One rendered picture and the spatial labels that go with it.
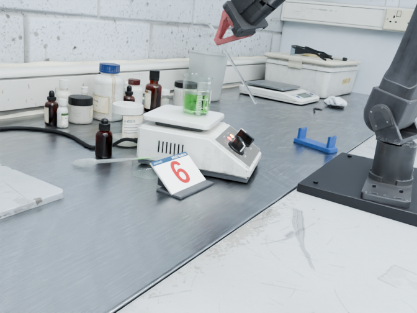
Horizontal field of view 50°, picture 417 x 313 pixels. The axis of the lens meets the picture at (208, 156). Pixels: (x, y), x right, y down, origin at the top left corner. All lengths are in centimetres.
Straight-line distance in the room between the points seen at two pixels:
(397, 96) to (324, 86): 108
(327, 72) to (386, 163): 107
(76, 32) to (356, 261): 91
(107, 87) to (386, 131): 61
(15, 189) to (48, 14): 61
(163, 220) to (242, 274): 15
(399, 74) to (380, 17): 138
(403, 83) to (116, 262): 50
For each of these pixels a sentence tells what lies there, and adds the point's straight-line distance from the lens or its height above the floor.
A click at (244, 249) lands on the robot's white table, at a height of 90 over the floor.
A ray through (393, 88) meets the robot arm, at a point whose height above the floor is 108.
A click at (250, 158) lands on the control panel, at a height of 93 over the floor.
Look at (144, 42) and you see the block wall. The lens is 143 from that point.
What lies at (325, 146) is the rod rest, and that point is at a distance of 103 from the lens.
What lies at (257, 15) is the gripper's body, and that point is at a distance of 91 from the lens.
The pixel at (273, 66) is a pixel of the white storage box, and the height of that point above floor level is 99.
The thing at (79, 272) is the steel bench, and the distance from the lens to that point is 48.
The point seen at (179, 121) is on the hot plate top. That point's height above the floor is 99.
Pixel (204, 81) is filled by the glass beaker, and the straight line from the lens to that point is 77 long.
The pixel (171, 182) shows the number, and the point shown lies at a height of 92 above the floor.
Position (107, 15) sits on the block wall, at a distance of 130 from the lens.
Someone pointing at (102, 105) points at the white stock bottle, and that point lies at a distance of 107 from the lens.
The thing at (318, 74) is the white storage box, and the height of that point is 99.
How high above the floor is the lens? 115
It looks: 17 degrees down
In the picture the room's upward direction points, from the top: 6 degrees clockwise
